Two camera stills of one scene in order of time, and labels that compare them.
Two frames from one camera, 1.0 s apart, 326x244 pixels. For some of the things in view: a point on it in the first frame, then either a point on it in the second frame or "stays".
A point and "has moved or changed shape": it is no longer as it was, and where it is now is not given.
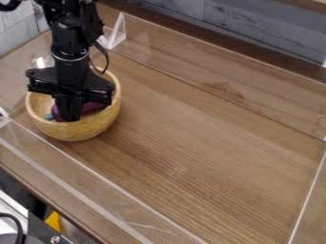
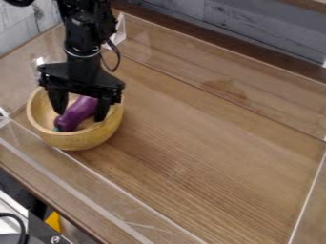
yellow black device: [53, 221] stays
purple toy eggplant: [88, 108] has moved or changed shape
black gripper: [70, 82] -> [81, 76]
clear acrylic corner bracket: [113, 36] stays
